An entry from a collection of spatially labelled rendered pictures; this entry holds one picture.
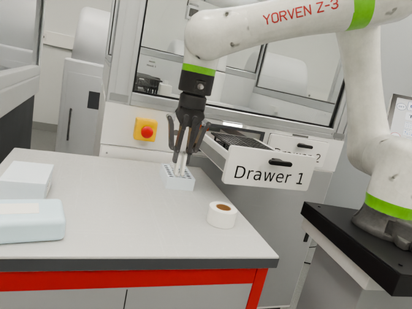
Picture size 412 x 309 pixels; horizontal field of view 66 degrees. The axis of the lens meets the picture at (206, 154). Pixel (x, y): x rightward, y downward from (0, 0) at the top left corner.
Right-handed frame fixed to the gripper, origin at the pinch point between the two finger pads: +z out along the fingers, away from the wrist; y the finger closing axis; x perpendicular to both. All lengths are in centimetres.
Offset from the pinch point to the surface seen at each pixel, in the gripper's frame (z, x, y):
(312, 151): -4, 25, 63
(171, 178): 4.4, -1.6, -2.2
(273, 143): -5.2, 24.4, 43.1
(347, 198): 54, 130, 197
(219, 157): -2.6, 2.0, 12.4
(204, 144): -2.8, 17.0, 12.0
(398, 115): -26, 25, 103
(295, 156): -8.6, -7.8, 32.1
